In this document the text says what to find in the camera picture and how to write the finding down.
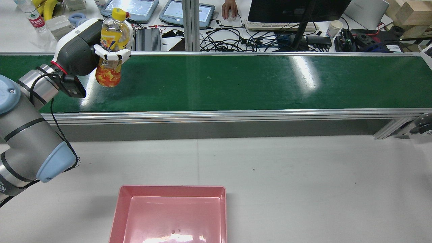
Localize white keyboard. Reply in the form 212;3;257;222
244;19;319;33

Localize grey round motor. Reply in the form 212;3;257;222
410;113;432;135

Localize green conveyor belt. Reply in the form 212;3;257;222
0;51;432;139

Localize silver laptop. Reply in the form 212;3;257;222
344;0;390;31

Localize aluminium cell frame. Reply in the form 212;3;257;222
182;0;200;52

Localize grey teach pendant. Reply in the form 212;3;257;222
100;0;159;24
159;0;216;28

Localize small white box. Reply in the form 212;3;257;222
64;0;87;11

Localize pink plastic basket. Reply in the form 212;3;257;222
109;185;227;243

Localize water bottle red label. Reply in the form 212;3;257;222
14;0;48;33

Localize black computer monitor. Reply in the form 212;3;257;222
247;0;352;51

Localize yellow orange drink bottle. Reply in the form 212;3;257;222
95;8;132;87

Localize beige plastic box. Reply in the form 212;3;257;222
46;15;74;42

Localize black tool holder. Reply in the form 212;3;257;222
334;29;352;52

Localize black cable tangle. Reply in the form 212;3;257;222
199;19;306;52

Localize wooden blocks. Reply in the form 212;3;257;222
385;0;432;39

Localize white paper cup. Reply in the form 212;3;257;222
326;20;343;37

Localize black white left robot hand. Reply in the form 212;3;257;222
51;18;135;77

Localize black finned power supply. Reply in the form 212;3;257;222
134;28;162;52

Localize bare human hand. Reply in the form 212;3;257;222
222;0;239;20

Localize black mechanical device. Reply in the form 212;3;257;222
350;25;405;51

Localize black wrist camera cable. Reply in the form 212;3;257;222
30;73;81;171

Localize light blue headphones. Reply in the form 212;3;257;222
69;13;89;28

